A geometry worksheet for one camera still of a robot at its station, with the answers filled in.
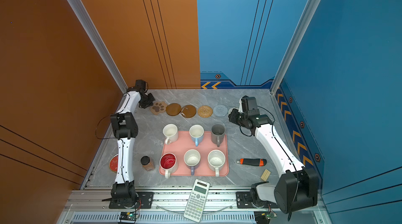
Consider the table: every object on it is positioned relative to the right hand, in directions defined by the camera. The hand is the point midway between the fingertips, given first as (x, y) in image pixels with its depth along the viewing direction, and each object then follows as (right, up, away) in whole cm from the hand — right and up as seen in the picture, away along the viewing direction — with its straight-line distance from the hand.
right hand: (228, 115), depth 82 cm
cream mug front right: (-6, -24, +2) cm, 25 cm away
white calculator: (-17, -41, -12) cm, 46 cm away
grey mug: (-5, -12, +10) cm, 16 cm away
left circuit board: (-49, -46, -11) cm, 68 cm away
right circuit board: (+14, -45, -12) cm, 49 cm away
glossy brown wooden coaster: (-24, +1, +26) cm, 35 cm away
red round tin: (-61, -25, -1) cm, 66 cm away
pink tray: (-25, -18, +13) cm, 34 cm away
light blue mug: (-18, -11, +11) cm, 24 cm away
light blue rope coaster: (-2, +2, +26) cm, 26 cm away
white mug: (-33, -10, +9) cm, 35 cm away
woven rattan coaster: (-13, +1, +26) cm, 29 cm away
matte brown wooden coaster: (-35, +2, +27) cm, 44 cm away
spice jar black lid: (-41, -23, -7) cm, 47 cm away
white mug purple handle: (-20, -24, +3) cm, 31 cm away
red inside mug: (-32, -25, 0) cm, 41 cm away
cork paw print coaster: (-46, +3, +27) cm, 54 cm away
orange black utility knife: (+13, -26, +2) cm, 29 cm away
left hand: (-51, +8, +30) cm, 60 cm away
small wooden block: (+18, -30, -3) cm, 36 cm away
